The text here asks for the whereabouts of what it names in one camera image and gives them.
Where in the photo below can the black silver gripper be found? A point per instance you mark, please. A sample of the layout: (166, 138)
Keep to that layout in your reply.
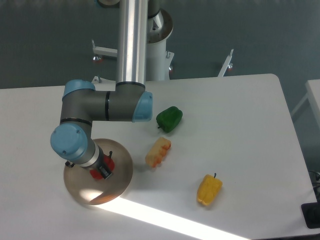
(92, 158)

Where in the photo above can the red toy bell pepper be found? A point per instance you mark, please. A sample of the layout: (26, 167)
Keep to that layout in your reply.
(107, 159)

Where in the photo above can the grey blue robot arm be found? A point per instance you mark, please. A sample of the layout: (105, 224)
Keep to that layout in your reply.
(82, 104)

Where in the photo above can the translucent brown round plate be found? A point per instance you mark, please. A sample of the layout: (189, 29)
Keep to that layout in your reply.
(87, 190)

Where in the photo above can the green toy bell pepper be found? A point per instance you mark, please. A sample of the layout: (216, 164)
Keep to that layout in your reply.
(169, 119)

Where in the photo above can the yellow toy bell pepper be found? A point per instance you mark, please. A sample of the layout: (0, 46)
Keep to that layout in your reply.
(208, 189)

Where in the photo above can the orange yellow toy food block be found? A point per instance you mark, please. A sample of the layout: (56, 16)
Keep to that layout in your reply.
(157, 152)

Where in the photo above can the black device at table edge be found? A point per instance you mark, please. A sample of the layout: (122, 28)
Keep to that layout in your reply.
(311, 214)

